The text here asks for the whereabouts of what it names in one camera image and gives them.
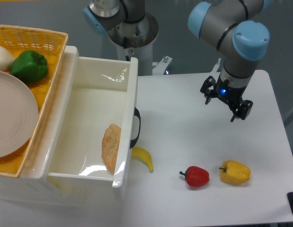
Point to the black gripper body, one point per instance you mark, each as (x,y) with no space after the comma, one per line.
(230,88)

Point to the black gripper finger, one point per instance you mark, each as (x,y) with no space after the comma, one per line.
(208,89)
(241,110)

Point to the triangle bread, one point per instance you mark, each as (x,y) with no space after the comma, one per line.
(110,146)

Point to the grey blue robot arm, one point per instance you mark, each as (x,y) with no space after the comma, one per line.
(227,27)

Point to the white upper drawer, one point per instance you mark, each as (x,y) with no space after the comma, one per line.
(103,93)

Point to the white drawer cabinet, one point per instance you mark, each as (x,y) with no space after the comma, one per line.
(35,184)

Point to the yellow bell pepper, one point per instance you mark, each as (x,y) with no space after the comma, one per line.
(234,172)

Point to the red bell pepper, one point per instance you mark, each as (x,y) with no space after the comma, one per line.
(196,176)

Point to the yellow banana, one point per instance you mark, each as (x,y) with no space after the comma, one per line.
(143,156)

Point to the yellow woven basket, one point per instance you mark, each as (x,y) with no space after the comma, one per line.
(51,45)

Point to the green bell pepper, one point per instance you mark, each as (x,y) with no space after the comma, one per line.
(29,67)

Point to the pink plate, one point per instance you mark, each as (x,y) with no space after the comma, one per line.
(18,113)

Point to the white onion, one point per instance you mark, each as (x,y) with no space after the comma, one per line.
(6,59)

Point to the white metal bracket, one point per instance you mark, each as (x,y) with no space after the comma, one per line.
(161,67)

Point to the black drawer handle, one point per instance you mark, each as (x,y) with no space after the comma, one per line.
(136,128)

